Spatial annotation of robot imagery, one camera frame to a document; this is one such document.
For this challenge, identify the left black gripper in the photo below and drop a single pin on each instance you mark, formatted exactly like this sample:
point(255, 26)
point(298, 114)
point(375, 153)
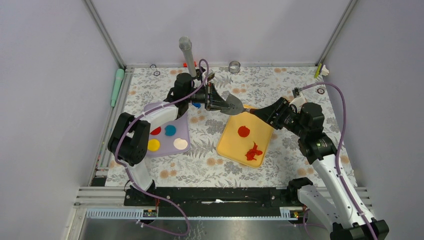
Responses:
point(216, 97)

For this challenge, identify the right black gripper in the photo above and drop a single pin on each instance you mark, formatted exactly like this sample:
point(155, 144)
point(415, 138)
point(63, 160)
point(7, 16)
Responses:
point(272, 113)

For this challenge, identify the metal dough scraper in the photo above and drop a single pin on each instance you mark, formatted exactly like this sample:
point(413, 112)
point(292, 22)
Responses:
point(235, 106)

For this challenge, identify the yellow tray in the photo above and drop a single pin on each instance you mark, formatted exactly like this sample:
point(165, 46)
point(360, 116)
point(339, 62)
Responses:
point(234, 147)

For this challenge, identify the red dough scrap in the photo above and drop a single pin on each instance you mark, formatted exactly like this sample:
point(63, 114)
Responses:
point(253, 152)

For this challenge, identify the purple tray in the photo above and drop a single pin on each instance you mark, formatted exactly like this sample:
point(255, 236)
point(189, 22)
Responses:
point(166, 142)

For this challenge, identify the red dough ball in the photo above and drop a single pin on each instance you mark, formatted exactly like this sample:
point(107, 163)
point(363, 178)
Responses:
point(243, 131)

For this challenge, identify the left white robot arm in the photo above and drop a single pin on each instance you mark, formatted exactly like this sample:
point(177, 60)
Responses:
point(130, 136)

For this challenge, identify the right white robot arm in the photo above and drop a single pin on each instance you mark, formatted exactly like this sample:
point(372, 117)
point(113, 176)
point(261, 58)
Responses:
point(345, 217)

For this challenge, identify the small blue dough piece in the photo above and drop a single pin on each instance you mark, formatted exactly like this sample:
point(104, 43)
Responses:
point(197, 105)

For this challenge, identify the flat blue dough disc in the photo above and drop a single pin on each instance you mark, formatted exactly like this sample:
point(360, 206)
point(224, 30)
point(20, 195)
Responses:
point(170, 130)

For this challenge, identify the flat white dough disc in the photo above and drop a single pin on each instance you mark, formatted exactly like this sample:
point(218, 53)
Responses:
point(180, 144)

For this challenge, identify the flat red dough disc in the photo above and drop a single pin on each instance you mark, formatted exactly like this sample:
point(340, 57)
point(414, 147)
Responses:
point(156, 131)

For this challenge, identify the flat yellow dough disc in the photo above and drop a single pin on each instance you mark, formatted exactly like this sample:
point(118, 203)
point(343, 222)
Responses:
point(153, 145)

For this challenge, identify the black mini tripod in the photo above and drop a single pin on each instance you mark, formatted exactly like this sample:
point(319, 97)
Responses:
point(200, 73)

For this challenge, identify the white corner clip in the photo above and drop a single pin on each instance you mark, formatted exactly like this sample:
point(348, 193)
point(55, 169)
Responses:
point(321, 70)

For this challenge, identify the grey microphone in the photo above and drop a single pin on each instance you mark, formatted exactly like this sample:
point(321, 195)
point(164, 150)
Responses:
point(185, 46)

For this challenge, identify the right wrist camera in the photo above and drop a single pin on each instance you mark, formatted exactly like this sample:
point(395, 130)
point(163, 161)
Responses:
point(298, 98)

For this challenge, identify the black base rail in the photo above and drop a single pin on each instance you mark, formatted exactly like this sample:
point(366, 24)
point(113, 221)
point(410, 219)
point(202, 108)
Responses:
point(216, 202)

